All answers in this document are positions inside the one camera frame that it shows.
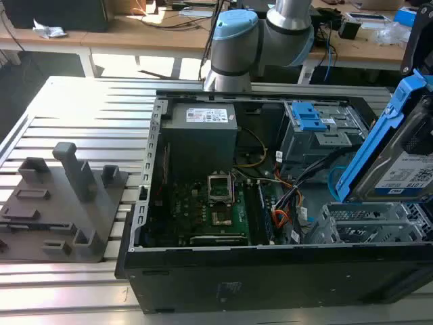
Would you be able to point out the grey metal drive cage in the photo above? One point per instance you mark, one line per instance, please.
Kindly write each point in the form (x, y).
(314, 145)

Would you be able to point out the grey power supply unit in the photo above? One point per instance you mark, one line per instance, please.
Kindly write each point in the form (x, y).
(199, 142)

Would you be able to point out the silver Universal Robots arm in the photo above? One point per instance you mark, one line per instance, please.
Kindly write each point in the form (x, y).
(236, 44)

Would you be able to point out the wooden desk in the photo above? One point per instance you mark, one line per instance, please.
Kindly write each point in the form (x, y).
(128, 35)
(365, 50)

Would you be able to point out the black power adapter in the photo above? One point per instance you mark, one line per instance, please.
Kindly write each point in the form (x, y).
(349, 29)

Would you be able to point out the CPU socket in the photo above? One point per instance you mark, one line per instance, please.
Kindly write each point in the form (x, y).
(220, 188)

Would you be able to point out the green motherboard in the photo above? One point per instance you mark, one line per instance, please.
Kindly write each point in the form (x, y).
(199, 210)

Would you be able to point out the crumpled white paper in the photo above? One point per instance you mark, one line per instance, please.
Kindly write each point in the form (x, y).
(49, 29)

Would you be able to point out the black box on desk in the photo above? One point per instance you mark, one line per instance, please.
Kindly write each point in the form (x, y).
(57, 15)

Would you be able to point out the blue cardboard box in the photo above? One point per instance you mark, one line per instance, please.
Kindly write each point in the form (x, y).
(406, 16)

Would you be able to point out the hard disk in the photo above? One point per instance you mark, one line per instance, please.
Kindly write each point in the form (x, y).
(402, 162)

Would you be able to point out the clear plastic bag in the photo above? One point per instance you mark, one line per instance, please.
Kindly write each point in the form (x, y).
(392, 34)

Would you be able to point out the blue plastic drive latch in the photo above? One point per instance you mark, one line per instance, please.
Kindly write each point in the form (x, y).
(308, 118)

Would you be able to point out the black open PC case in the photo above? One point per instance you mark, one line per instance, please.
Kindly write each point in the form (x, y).
(257, 281)

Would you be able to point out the bronze chipset heatsink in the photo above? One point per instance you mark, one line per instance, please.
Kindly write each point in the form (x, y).
(222, 218)

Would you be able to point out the grey parts rack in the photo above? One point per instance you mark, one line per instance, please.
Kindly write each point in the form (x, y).
(78, 203)

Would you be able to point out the white framed flat tablet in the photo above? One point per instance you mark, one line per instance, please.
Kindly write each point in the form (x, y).
(368, 17)

